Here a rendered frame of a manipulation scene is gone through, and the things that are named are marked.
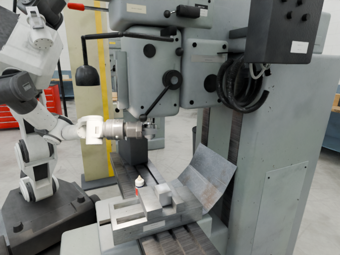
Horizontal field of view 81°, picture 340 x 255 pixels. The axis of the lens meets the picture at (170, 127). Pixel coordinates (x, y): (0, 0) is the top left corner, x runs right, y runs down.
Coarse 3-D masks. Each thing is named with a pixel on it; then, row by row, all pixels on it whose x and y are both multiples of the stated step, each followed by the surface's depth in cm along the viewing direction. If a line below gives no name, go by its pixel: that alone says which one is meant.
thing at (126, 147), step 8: (144, 136) 122; (120, 144) 133; (128, 144) 121; (136, 144) 120; (144, 144) 124; (120, 152) 135; (128, 152) 123; (136, 152) 122; (144, 152) 125; (128, 160) 125; (136, 160) 123; (144, 160) 127
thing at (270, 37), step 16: (256, 0) 53; (272, 0) 49; (288, 0) 49; (304, 0) 51; (320, 0) 55; (256, 16) 53; (272, 16) 50; (288, 16) 51; (304, 16) 53; (320, 16) 57; (256, 32) 54; (272, 32) 51; (288, 32) 53; (304, 32) 56; (256, 48) 55; (272, 48) 53; (288, 48) 55; (304, 48) 57
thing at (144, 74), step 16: (144, 32) 64; (128, 48) 68; (144, 48) 65; (160, 48) 68; (176, 48) 70; (128, 64) 70; (144, 64) 67; (160, 64) 69; (176, 64) 72; (128, 80) 73; (144, 80) 69; (160, 80) 71; (128, 96) 76; (144, 96) 70; (176, 96) 75; (144, 112) 72; (160, 112) 74; (176, 112) 77
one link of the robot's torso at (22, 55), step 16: (16, 0) 78; (0, 16) 76; (16, 16) 79; (0, 32) 74; (16, 32) 77; (0, 48) 72; (16, 48) 76; (32, 48) 79; (0, 64) 74; (16, 64) 75; (32, 64) 77; (48, 64) 82; (32, 80) 81; (48, 80) 86
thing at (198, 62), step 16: (192, 48) 70; (208, 48) 73; (224, 48) 75; (192, 64) 72; (208, 64) 75; (192, 80) 74; (208, 80) 76; (224, 80) 80; (192, 96) 76; (208, 96) 79
